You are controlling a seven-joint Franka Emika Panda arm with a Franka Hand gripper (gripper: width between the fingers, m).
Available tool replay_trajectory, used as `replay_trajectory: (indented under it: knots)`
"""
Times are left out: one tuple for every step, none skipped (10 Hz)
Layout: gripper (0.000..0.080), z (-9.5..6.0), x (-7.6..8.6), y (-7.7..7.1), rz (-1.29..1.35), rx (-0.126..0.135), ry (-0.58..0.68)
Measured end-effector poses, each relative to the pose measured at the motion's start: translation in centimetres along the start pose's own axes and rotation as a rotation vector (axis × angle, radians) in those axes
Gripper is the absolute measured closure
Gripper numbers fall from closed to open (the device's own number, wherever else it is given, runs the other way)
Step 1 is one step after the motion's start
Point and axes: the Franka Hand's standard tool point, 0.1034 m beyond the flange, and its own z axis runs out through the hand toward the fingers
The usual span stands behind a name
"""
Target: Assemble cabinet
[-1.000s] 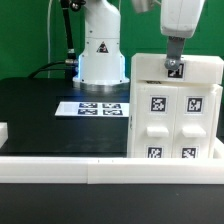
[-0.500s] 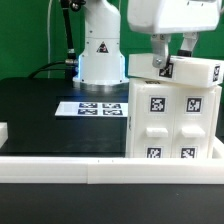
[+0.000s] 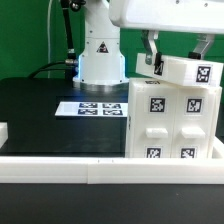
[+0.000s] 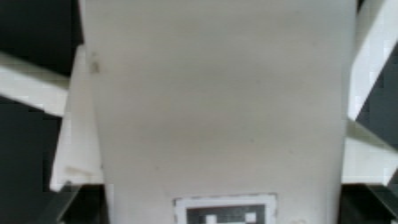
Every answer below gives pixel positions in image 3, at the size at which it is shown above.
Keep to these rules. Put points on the white cabinet body box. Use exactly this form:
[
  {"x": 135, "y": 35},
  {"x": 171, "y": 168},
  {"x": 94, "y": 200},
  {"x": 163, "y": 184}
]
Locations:
[{"x": 170, "y": 121}]

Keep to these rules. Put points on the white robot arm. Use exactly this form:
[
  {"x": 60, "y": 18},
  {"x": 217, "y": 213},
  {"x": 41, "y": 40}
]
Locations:
[{"x": 102, "y": 64}]

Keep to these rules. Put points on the white base marker plate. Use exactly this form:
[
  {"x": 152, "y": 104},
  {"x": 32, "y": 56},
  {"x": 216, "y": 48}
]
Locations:
[{"x": 91, "y": 109}]

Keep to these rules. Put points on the white cabinet top block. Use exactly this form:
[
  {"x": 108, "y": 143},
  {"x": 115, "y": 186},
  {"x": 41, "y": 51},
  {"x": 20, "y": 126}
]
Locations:
[{"x": 182, "y": 71}]

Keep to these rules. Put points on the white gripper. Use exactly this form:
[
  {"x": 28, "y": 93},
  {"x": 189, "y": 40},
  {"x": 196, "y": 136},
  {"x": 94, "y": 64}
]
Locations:
[{"x": 193, "y": 16}]

